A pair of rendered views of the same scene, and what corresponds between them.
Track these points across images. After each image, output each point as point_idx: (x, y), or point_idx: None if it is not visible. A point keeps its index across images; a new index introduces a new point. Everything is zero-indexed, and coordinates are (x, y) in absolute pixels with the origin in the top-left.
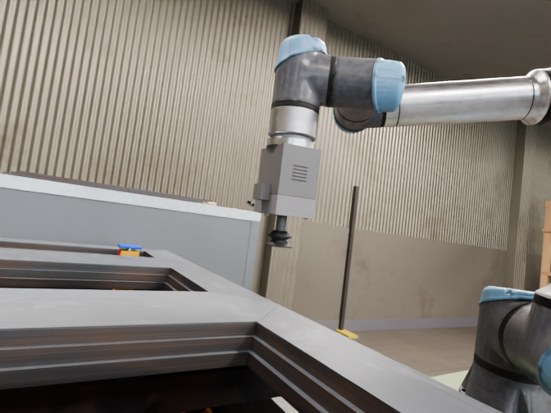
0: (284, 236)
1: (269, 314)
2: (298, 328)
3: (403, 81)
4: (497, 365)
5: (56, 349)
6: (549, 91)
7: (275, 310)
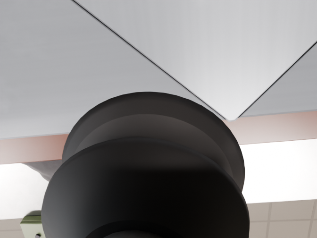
0: (41, 221)
1: (122, 43)
2: (7, 68)
3: None
4: None
5: None
6: None
7: (167, 82)
